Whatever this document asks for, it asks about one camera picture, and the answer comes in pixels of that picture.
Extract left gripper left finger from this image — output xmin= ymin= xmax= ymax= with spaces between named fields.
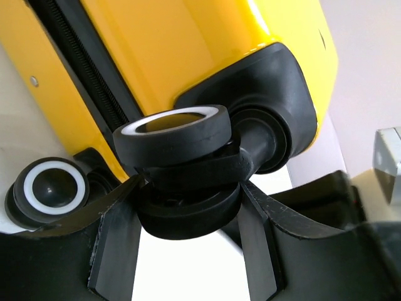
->
xmin=1 ymin=176 xmax=143 ymax=300

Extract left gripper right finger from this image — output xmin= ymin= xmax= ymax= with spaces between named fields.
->
xmin=238 ymin=171 xmax=400 ymax=300

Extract yellow hard-shell suitcase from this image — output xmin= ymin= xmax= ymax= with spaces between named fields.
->
xmin=1 ymin=1 xmax=338 ymax=230

